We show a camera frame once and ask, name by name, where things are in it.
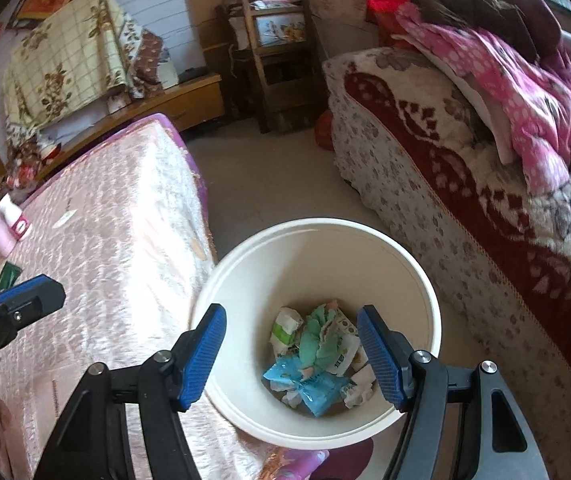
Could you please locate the sofa with floral cover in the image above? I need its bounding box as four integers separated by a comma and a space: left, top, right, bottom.
323, 47, 571, 480

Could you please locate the white and green packet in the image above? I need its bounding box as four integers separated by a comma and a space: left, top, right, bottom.
270, 307, 306, 356

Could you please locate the dark green packet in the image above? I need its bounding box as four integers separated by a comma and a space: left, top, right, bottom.
0, 262, 23, 291

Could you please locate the white tissue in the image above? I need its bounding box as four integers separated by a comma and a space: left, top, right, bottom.
343, 365, 379, 408

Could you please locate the wooden chair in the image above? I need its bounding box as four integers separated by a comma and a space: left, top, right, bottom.
215, 0, 316, 133

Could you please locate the pink dotted quilt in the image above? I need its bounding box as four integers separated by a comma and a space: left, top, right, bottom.
395, 2, 571, 196

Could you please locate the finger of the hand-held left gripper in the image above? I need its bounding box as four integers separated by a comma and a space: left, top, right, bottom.
0, 274, 66, 332

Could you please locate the bed with pink quilted cover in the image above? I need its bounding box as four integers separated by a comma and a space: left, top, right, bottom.
0, 112, 266, 480

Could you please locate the red cloth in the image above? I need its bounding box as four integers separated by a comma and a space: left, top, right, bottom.
368, 0, 413, 13

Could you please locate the white bottle with pink label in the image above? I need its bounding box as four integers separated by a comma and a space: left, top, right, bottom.
0, 195, 33, 241

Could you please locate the dark clothing pile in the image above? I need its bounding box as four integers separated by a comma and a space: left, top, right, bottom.
410, 0, 566, 61

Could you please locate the wooden cabinet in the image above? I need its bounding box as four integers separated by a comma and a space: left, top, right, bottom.
40, 72, 226, 161

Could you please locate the floral checked blanket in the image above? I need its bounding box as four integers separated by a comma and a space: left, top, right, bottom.
2, 0, 166, 131

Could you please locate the white plastic bucket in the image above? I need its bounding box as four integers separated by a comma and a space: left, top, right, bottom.
190, 217, 441, 448

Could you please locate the white printed packet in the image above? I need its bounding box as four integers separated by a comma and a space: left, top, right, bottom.
335, 320, 367, 376

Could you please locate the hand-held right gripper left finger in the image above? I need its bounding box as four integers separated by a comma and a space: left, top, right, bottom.
32, 303, 228, 480

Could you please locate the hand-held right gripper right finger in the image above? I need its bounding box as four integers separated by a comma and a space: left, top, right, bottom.
356, 304, 551, 480

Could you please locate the colourful clutter pile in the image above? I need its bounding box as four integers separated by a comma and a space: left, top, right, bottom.
5, 130, 61, 196

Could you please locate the floral printed board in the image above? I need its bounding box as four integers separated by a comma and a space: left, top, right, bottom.
258, 12, 309, 46

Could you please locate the blue packet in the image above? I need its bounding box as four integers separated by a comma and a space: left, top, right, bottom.
264, 355, 359, 416

